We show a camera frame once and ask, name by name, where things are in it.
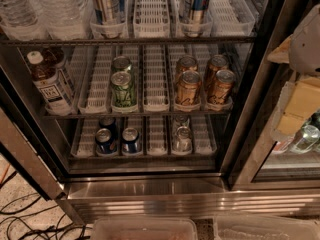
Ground silver can shelf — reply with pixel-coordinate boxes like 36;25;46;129
173;115;190;131
173;126;192;155

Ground water bottle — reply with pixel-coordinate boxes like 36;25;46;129
39;0;87;41
0;0;47;41

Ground clear plastic bin right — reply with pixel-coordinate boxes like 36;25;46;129
213;215;320;240

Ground clear plastic bin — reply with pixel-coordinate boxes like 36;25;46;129
90;217;198;240
213;215;320;240

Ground blue pepsi can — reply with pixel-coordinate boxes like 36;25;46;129
99;117;118;139
122;127;141;155
95;128;117;155

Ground tall blue silver can right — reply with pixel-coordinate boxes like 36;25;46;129
179;0;212;37

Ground gold can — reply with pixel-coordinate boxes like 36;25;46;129
176;70;202;106
175;55;198;82
204;54;229;91
207;69;235;105

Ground green can rear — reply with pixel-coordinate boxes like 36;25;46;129
111;56;133;74

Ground steel fridge door left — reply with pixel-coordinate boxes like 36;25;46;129
0;70;65;200

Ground bottom wire shelf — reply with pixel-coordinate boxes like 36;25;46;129
69;153;214;163

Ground red white can behind glass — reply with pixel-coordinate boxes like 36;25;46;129
271;138;293;154

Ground top wire shelf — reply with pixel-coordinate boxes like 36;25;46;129
0;36;256;47

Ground black floor cables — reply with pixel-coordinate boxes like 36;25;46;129
0;170;93;240

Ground tall blue silver can left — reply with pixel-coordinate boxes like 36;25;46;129
93;0;125;38

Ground silver can front bottom shelf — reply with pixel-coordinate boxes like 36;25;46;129
173;126;192;155

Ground clear plastic bin left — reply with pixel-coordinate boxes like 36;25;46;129
90;217;198;240

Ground gold can rear right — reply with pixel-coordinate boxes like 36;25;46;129
204;54;229;91

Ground tea bottle rear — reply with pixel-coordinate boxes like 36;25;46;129
42;47;75;97

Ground green can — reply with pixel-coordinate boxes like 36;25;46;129
111;56;133;74
111;71;137;109

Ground middle wire shelf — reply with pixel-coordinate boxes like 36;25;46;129
41;110;231;120

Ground tall blue silver can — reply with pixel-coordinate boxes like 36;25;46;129
179;0;212;37
93;0;125;38

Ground silver can rear bottom shelf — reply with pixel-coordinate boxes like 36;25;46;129
173;115;190;131

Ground green can front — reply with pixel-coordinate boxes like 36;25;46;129
111;71;137;109

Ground gold can front left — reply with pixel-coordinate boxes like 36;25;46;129
176;70;202;106

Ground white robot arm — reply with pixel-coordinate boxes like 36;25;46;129
267;4;320;76

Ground wire shelf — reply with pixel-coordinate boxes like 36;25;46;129
0;36;256;47
41;110;231;120
69;153;214;163

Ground gold can front right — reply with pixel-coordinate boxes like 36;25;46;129
207;69;235;105

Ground water bottle right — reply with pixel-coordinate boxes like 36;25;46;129
39;0;87;41

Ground can behind right glass door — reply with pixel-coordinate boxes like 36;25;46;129
290;125;320;154

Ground water bottle left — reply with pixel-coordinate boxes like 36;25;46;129
0;0;47;41

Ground tea bottle white cap front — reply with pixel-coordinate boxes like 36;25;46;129
27;51;72;115

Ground gold can rear left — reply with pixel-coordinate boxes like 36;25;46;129
175;55;198;82

